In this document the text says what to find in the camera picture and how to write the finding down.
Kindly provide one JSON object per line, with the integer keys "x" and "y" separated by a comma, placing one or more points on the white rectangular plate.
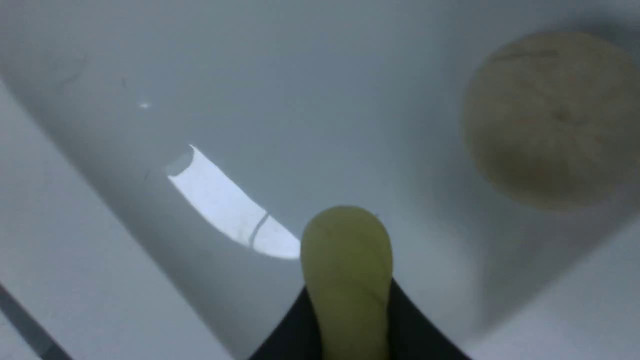
{"x": 161, "y": 158}

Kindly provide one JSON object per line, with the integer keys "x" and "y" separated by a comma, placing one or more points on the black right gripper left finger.
{"x": 297, "y": 336}

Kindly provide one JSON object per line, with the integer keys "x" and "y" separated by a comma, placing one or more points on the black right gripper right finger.
{"x": 412, "y": 335}

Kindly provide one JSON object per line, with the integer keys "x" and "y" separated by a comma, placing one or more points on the beige steamed bun on plate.
{"x": 552, "y": 118}

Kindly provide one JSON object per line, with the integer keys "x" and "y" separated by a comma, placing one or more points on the yellow steamed bun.
{"x": 347, "y": 266}

